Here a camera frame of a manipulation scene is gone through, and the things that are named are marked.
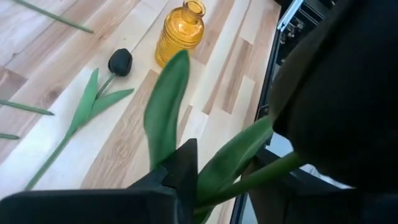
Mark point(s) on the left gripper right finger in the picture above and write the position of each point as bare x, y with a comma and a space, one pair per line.
326, 208

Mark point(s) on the yellow glass vase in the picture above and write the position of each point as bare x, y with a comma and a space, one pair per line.
182, 34

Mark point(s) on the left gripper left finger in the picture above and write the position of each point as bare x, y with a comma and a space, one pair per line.
93, 208

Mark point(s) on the black metal table frame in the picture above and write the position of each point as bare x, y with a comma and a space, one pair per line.
268, 77

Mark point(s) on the silver aluminium profile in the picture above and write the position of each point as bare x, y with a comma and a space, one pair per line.
290, 14

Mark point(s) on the black artificial tulip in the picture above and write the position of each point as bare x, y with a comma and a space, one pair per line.
120, 62
168, 109

